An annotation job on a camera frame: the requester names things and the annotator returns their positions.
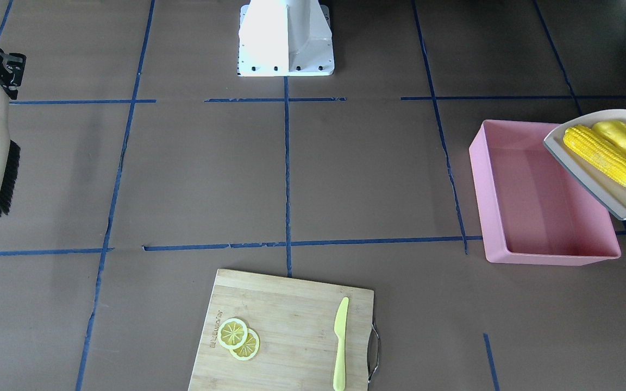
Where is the lemon slice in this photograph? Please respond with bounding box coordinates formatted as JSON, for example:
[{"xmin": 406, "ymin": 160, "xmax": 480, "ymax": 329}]
[
  {"xmin": 217, "ymin": 318, "xmax": 249, "ymax": 350},
  {"xmin": 229, "ymin": 329, "xmax": 260, "ymax": 361}
]

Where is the yellow toy corn cob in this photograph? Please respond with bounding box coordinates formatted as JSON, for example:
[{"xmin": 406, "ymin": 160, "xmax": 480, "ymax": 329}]
[{"xmin": 563, "ymin": 125, "xmax": 626, "ymax": 188}]

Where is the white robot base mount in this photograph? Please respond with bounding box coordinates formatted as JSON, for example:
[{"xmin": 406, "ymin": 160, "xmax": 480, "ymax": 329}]
[{"xmin": 237, "ymin": 1, "xmax": 335, "ymax": 77}]

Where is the pink plastic bin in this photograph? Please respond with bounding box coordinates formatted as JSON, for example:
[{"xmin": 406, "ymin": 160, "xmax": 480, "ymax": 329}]
[{"xmin": 469, "ymin": 119, "xmax": 621, "ymax": 266}]

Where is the beige plastic dustpan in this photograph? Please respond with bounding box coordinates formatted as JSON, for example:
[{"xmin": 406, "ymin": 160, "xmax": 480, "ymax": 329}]
[{"xmin": 543, "ymin": 109, "xmax": 626, "ymax": 220}]

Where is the yellow-green plastic knife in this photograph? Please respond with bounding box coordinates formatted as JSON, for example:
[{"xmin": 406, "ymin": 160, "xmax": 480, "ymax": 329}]
[{"xmin": 332, "ymin": 297, "xmax": 349, "ymax": 390}]

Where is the yellow toy potato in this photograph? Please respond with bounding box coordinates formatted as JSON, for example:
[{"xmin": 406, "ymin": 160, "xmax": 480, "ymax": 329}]
[{"xmin": 592, "ymin": 121, "xmax": 626, "ymax": 155}]

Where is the bamboo cutting board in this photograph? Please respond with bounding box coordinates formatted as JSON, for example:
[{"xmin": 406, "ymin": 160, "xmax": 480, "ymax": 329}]
[{"xmin": 189, "ymin": 269, "xmax": 374, "ymax": 390}]

